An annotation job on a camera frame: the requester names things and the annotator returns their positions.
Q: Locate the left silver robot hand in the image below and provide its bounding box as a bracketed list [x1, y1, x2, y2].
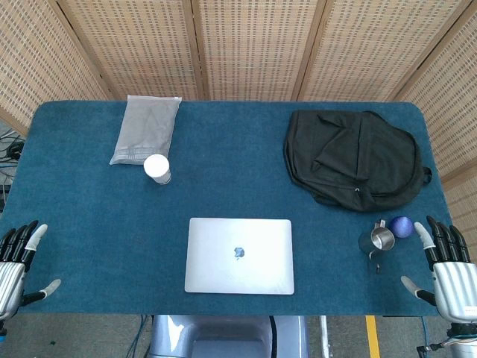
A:
[0, 219, 62, 322]

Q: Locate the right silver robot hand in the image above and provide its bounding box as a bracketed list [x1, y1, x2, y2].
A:
[400, 215, 477, 324]

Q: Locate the silver laptop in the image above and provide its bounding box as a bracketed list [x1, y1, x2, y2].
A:
[184, 217, 295, 296]

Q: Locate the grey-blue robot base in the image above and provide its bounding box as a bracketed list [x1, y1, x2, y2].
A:
[148, 315, 311, 358]

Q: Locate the blue ball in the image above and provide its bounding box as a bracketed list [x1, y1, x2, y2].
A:
[389, 216, 414, 239]

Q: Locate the steel milk jug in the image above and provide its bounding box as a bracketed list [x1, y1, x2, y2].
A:
[358, 219, 397, 275]

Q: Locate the blue table mat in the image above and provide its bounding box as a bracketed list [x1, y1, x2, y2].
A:
[2, 99, 471, 318]

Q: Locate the white table leg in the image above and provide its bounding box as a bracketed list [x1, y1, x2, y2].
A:
[318, 315, 332, 358]

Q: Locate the black backpack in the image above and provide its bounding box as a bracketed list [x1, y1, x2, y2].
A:
[283, 109, 433, 213]

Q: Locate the white paper cup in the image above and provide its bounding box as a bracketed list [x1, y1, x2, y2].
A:
[143, 154, 173, 186]

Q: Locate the grey plastic pouch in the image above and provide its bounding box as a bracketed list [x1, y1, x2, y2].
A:
[109, 95, 183, 166]

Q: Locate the bamboo folding screen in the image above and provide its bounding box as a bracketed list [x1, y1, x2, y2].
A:
[0, 0, 477, 273]

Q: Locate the black floor cable bundle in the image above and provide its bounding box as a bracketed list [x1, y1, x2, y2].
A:
[0, 126, 28, 210]

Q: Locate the blue floor cable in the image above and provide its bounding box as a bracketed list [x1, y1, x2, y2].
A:
[124, 315, 151, 358]

